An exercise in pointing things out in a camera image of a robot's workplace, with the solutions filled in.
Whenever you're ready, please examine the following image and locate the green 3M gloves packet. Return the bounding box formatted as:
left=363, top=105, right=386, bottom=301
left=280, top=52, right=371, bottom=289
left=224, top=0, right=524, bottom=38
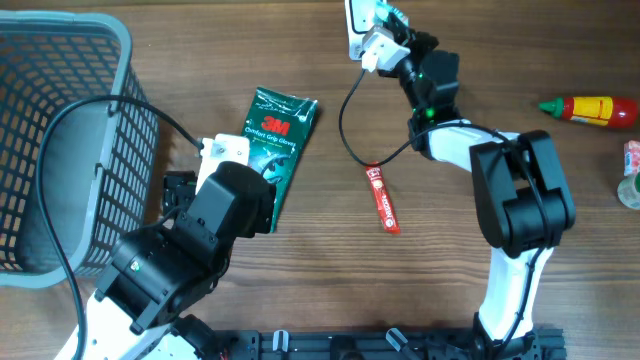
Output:
left=241, top=87, right=318, bottom=232

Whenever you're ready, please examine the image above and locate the red sachet pack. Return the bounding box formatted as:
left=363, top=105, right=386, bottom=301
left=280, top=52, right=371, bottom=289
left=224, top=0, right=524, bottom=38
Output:
left=365, top=166, right=401, bottom=234

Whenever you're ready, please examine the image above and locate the sriracha bottle green cap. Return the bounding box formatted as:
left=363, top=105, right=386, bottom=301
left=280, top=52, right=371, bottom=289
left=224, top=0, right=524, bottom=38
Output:
left=538, top=96, right=639, bottom=129

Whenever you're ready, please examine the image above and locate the red white tissue packet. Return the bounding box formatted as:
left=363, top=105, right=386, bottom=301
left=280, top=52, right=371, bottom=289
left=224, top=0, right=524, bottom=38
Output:
left=624, top=140, right=640, bottom=176

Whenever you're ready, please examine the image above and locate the green lid jar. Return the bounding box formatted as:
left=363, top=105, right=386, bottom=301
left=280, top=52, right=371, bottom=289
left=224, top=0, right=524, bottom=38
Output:
left=617, top=173, right=640, bottom=210

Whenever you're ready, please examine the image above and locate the mint green wipes packet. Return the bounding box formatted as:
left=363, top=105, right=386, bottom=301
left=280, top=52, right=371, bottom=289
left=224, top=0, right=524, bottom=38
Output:
left=374, top=0, right=409, bottom=26

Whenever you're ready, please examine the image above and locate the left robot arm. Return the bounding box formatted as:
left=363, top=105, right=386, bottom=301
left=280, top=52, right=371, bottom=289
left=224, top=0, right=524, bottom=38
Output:
left=57, top=161, right=276, bottom=359

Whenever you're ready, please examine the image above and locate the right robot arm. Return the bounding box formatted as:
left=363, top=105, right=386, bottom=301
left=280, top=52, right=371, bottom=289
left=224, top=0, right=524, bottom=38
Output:
left=386, top=21, right=576, bottom=359

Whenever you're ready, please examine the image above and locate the white barcode scanner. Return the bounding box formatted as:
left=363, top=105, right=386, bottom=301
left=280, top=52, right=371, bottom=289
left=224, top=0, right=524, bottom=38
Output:
left=344, top=0, right=377, bottom=61

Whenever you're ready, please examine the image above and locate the grey plastic mesh basket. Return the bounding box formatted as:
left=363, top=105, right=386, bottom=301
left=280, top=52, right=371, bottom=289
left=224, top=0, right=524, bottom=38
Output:
left=1, top=11, right=159, bottom=289

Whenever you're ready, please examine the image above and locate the black right camera cable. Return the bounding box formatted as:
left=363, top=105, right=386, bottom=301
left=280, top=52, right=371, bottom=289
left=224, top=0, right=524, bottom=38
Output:
left=338, top=68, right=546, bottom=351

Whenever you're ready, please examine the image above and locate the black camera cable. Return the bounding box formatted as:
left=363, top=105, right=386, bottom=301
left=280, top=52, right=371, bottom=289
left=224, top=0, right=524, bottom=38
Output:
left=338, top=68, right=546, bottom=351
left=34, top=94, right=205, bottom=360

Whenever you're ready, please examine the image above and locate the black left camera cable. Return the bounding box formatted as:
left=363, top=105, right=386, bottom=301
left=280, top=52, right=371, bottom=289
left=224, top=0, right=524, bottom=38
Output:
left=34, top=94, right=205, bottom=360

